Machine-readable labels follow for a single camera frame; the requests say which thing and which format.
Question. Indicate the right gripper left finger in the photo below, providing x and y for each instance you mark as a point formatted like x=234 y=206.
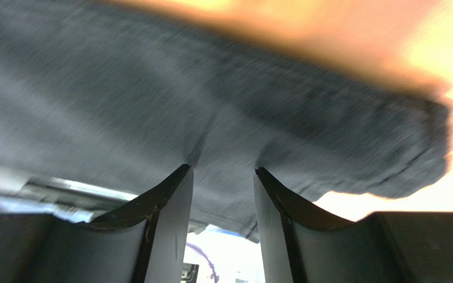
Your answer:
x=141 y=241

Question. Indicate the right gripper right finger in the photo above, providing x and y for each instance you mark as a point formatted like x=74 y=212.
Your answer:
x=301 y=242

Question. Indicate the black denim trousers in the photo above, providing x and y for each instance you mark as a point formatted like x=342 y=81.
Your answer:
x=100 y=94

